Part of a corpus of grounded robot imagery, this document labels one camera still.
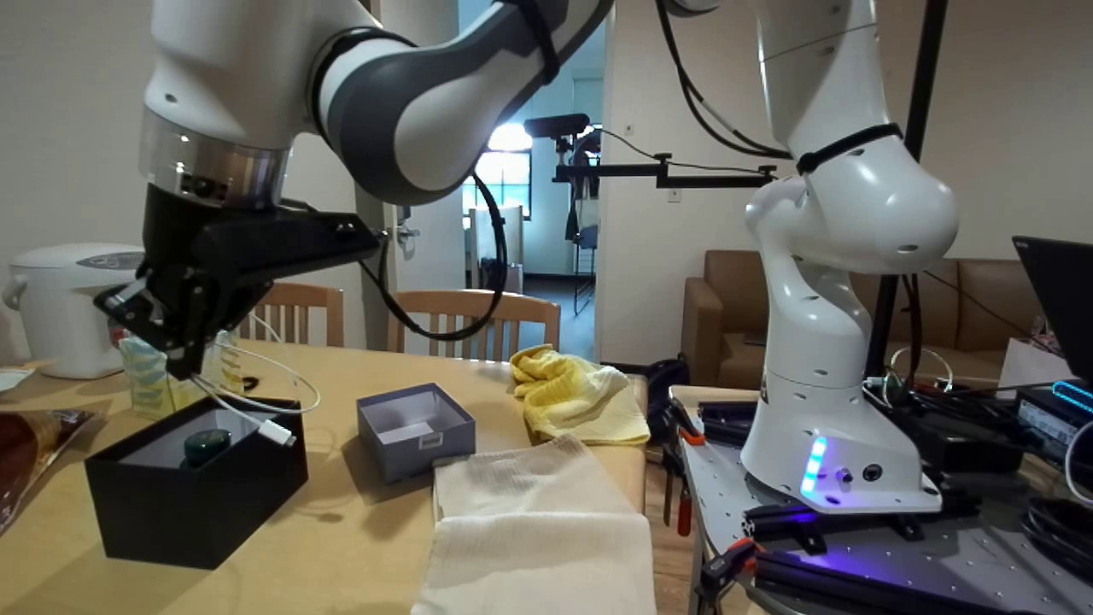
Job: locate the black laptop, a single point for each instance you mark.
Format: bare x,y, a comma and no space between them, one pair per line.
1062,273

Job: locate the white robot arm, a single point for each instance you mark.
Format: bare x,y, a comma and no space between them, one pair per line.
241,79

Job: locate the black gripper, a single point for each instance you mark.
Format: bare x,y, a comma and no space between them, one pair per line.
205,266

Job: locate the left wooden chair back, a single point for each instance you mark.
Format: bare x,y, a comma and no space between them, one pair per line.
299,314

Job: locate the orange black clamp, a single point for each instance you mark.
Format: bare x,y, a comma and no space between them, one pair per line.
720,572
684,432

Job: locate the black square box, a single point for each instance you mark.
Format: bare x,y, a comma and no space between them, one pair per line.
153,505

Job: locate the white electric water boiler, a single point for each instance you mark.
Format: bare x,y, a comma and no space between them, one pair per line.
54,291

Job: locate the wooden chair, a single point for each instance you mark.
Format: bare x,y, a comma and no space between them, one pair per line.
299,314
470,321

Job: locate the beige folded cloth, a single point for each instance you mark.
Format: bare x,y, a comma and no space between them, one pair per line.
537,530

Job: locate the right wooden chair back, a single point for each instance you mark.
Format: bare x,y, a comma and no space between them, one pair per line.
470,321

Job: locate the blue shallow box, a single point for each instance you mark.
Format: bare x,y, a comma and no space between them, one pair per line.
412,428

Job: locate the yellow crumpled cloth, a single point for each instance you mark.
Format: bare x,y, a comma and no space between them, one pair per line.
576,398

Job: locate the dark packets pile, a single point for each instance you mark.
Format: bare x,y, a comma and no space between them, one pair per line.
29,444

